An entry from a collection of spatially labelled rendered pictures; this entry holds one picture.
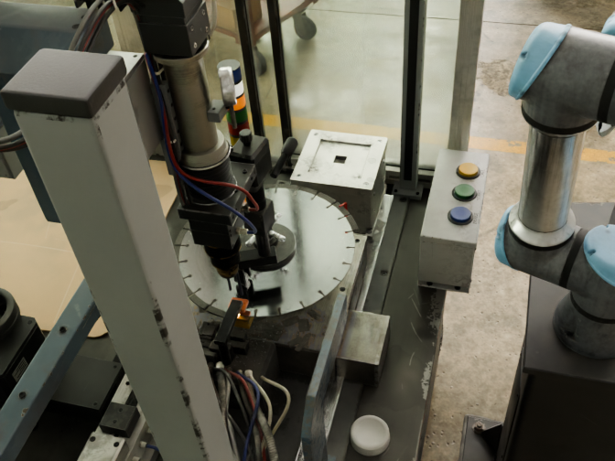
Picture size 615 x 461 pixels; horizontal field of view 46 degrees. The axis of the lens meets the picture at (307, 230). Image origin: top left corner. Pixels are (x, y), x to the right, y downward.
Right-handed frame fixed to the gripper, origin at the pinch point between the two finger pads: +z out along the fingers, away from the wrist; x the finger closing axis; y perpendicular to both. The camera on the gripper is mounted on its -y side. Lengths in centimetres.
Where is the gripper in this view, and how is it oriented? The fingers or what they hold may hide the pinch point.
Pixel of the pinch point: (599, 132)
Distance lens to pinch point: 172.9
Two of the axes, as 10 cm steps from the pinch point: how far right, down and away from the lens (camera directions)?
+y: 9.1, -3.3, 2.5
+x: -4.1, -6.3, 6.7
